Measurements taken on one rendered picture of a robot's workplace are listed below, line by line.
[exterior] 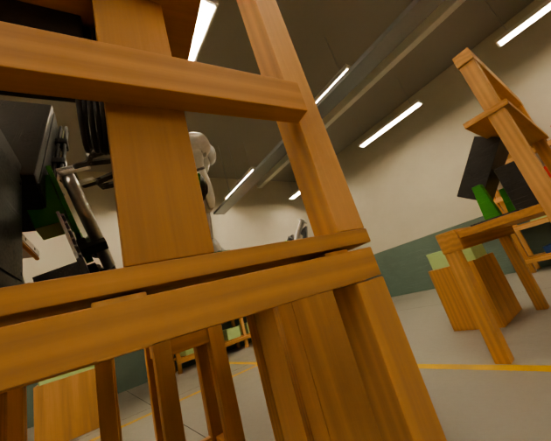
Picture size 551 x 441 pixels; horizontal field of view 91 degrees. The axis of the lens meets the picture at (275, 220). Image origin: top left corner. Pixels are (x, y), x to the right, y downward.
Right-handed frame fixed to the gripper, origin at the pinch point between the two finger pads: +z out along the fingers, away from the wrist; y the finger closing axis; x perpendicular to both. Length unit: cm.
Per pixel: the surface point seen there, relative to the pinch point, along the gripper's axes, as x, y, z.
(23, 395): -19, -73, 39
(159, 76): 33.3, 22.0, -13.3
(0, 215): 21.7, 2.2, 16.7
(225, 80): 35.8, 20.3, -26.3
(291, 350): 36, -87, -43
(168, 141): 36.6, 11.1, -10.2
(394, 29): -61, 53, -349
